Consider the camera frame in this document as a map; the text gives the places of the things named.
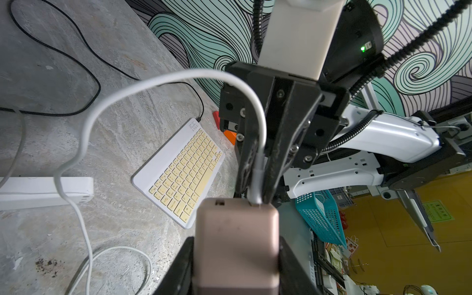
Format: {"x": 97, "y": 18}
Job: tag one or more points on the yellow keyboard right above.
{"x": 178, "y": 177}

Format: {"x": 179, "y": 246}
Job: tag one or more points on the pink charger adapter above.
{"x": 236, "y": 248}

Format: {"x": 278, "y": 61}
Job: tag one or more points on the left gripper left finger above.
{"x": 178, "y": 279}

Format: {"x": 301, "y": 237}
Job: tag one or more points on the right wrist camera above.
{"x": 299, "y": 35}

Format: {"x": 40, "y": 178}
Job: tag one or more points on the orange red tool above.
{"x": 227, "y": 125}

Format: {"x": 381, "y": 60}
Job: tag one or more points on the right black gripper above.
{"x": 302, "y": 117}

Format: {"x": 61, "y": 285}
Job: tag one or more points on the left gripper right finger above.
{"x": 293, "y": 278}

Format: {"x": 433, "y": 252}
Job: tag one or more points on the white power strip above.
{"x": 36, "y": 192}

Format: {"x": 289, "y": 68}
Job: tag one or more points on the teal plastic basket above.
{"x": 320, "y": 211}

